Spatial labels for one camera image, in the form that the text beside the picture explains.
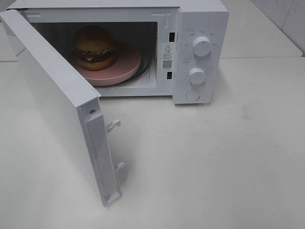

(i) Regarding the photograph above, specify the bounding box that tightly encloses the round white door button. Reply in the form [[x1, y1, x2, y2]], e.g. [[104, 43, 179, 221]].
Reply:
[[186, 89, 201, 101]]

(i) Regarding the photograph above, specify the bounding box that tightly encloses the pink round plate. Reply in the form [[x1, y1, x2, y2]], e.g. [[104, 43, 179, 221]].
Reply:
[[68, 42, 141, 86]]

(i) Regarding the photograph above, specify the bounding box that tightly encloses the toy burger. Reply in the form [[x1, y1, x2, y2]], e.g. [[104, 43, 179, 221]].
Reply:
[[73, 25, 117, 71]]

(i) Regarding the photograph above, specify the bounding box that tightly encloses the white microwave door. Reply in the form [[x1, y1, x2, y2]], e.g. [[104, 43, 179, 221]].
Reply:
[[0, 10, 124, 206]]

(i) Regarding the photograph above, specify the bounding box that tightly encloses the glass microwave turntable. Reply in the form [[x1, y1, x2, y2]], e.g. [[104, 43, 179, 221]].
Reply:
[[127, 56, 152, 82]]

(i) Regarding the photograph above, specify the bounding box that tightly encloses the lower white timer knob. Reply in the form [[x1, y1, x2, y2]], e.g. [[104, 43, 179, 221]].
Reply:
[[189, 67, 206, 85]]

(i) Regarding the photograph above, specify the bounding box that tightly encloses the warning sticker with QR code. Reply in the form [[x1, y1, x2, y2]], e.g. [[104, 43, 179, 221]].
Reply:
[[161, 42, 176, 71]]

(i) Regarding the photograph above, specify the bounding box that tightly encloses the white microwave oven body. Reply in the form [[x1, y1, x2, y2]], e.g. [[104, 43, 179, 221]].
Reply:
[[6, 0, 229, 104]]

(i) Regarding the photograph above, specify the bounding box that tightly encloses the upper white power knob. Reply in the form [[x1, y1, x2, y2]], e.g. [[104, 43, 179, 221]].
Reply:
[[192, 34, 212, 57]]

